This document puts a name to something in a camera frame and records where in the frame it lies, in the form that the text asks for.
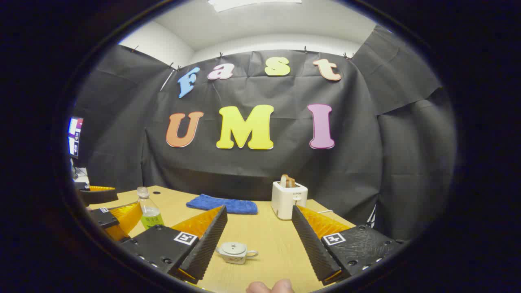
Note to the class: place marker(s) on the blue folded towel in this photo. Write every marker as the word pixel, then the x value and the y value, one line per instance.
pixel 222 204

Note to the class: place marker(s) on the ceiling light panel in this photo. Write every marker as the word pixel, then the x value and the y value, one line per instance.
pixel 252 4

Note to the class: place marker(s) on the white toaster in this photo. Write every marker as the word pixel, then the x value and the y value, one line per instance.
pixel 287 201

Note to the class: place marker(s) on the white ceramic teacup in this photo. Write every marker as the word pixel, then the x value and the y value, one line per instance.
pixel 234 256

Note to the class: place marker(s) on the white teacup lid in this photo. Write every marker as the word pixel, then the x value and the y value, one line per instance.
pixel 233 246

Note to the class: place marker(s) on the green label water bottle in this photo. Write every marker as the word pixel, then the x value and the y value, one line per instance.
pixel 150 215

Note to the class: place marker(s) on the computer monitor screen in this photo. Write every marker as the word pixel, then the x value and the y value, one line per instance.
pixel 75 136

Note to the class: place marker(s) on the toasted bread slice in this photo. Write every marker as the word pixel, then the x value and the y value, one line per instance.
pixel 283 181
pixel 291 182

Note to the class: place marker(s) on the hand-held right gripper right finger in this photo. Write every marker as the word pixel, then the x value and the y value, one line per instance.
pixel 311 244

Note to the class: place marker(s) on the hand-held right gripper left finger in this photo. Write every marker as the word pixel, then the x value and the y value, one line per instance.
pixel 207 244

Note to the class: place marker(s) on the white lattice object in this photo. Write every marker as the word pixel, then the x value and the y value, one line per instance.
pixel 371 217

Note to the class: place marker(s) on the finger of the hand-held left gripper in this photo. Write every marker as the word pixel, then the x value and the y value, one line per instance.
pixel 103 219
pixel 97 196

